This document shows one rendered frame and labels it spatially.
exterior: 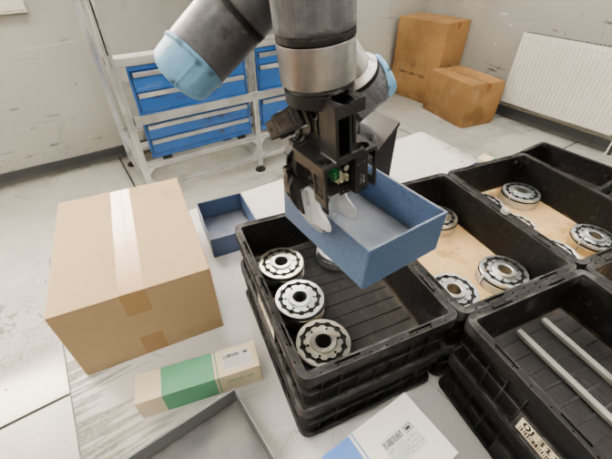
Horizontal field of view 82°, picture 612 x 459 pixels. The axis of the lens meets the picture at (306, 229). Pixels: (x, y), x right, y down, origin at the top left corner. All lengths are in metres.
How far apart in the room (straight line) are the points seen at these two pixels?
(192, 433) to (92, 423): 0.20
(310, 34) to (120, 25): 2.91
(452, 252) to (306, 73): 0.69
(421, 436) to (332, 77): 0.58
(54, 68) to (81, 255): 2.40
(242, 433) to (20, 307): 1.71
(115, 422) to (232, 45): 0.72
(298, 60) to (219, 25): 0.11
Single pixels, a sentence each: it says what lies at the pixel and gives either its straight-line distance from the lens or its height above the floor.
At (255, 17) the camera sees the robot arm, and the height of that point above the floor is 1.37.
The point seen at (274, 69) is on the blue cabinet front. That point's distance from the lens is 2.69.
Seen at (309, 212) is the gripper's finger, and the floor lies 1.15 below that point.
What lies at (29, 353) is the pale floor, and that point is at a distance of 2.07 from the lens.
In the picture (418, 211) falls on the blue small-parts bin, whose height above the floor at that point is 1.11.
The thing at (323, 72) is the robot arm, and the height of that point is 1.34.
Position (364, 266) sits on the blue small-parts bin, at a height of 1.11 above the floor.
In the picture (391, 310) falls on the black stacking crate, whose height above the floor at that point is 0.83.
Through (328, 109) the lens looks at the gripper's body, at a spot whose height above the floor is 1.31.
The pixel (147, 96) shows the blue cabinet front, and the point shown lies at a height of 0.71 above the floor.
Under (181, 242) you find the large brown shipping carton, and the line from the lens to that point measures 0.84.
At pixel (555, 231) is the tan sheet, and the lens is 1.14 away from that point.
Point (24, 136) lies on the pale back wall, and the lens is 3.33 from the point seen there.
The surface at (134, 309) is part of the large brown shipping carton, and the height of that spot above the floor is 0.85.
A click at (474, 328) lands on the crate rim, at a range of 0.67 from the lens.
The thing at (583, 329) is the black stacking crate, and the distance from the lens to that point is 0.91.
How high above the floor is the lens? 1.43
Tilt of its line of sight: 40 degrees down
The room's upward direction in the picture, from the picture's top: straight up
